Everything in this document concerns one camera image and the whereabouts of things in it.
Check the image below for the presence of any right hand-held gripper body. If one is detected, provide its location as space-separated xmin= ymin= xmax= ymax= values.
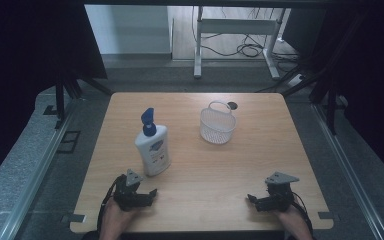
xmin=259 ymin=171 xmax=300 ymax=213

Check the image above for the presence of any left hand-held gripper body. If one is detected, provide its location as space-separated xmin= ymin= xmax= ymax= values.
xmin=113 ymin=168 xmax=149 ymax=212

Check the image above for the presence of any white lotion bottle blue pump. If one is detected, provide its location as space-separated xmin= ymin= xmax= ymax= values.
xmin=134 ymin=107 xmax=173 ymax=178

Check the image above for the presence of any white mesh basket with handle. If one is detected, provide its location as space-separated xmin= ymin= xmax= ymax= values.
xmin=199 ymin=100 xmax=238 ymax=145

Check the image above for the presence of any person's right hand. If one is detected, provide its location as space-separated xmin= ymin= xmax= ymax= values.
xmin=274 ymin=203 xmax=309 ymax=232

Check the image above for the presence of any person's left hand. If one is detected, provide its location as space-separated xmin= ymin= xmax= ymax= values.
xmin=102 ymin=197 xmax=138 ymax=233

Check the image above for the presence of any black metal stand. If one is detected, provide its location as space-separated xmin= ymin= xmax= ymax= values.
xmin=53 ymin=71 xmax=114 ymax=130
xmin=281 ymin=68 xmax=346 ymax=136

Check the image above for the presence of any white power strip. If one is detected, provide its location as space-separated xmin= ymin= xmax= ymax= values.
xmin=287 ymin=73 xmax=305 ymax=87

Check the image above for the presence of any black curtain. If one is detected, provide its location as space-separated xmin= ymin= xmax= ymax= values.
xmin=282 ymin=0 xmax=384 ymax=191
xmin=0 ymin=0 xmax=108 ymax=194

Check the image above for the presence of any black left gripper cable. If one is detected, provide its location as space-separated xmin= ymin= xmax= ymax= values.
xmin=96 ymin=173 xmax=128 ymax=235

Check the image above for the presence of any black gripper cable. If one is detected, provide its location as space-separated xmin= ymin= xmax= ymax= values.
xmin=291 ymin=191 xmax=315 ymax=238
xmin=96 ymin=173 xmax=128 ymax=235

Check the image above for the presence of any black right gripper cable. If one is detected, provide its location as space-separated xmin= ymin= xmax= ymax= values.
xmin=291 ymin=191 xmax=315 ymax=238

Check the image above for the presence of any aluminium rail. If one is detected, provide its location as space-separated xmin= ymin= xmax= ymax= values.
xmin=311 ymin=103 xmax=384 ymax=240
xmin=0 ymin=99 xmax=78 ymax=240

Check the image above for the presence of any tangle of black floor cables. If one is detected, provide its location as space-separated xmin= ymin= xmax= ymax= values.
xmin=200 ymin=31 xmax=302 ymax=65

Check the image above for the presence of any white metal desk frame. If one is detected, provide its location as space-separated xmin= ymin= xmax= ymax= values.
xmin=193 ymin=5 xmax=287 ymax=81

